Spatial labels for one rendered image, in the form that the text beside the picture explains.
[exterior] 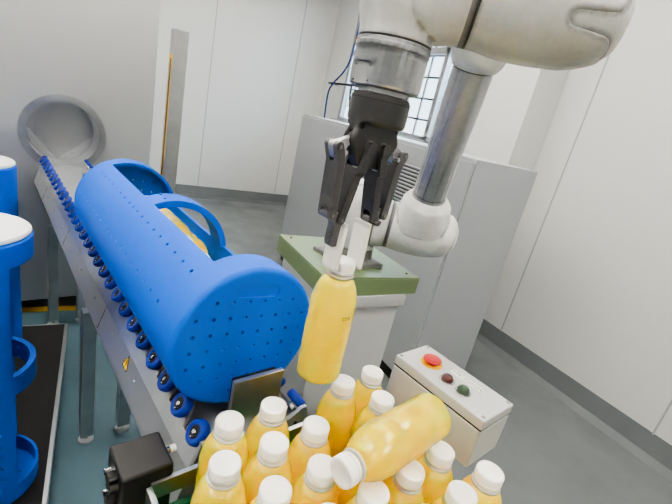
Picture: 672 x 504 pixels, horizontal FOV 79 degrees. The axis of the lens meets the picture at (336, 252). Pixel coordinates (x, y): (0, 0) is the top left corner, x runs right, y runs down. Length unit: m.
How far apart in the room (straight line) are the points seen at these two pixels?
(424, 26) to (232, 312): 0.52
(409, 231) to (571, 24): 0.84
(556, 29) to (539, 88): 2.85
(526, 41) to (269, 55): 5.76
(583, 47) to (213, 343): 0.66
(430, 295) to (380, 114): 1.91
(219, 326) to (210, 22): 5.46
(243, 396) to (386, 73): 0.56
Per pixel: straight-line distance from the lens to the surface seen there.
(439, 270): 2.31
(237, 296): 0.73
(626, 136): 3.27
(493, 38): 0.53
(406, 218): 1.25
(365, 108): 0.51
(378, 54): 0.51
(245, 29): 6.13
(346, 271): 0.57
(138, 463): 0.70
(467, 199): 2.24
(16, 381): 1.54
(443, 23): 0.52
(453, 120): 1.14
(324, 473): 0.58
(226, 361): 0.79
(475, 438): 0.78
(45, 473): 1.89
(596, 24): 0.55
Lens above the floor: 1.51
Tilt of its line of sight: 18 degrees down
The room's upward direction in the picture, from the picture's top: 13 degrees clockwise
